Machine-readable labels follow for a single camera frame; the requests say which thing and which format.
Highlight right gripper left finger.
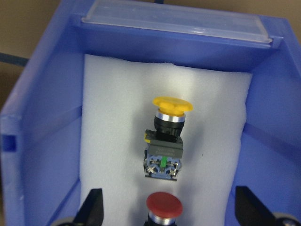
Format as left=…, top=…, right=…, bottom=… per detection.
left=53, top=187, right=104, bottom=226

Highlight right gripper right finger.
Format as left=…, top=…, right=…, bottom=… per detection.
left=235, top=185, right=301, bottom=226

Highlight red push button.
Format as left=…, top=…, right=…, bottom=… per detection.
left=144, top=192, right=183, bottom=226

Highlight yellow push button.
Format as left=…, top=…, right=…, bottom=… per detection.
left=143, top=97, right=193, bottom=181

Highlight right blue bin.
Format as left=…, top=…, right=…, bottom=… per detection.
left=0, top=0, right=301, bottom=226

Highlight white foam pad right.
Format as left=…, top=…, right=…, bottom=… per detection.
left=80, top=55, right=252, bottom=226

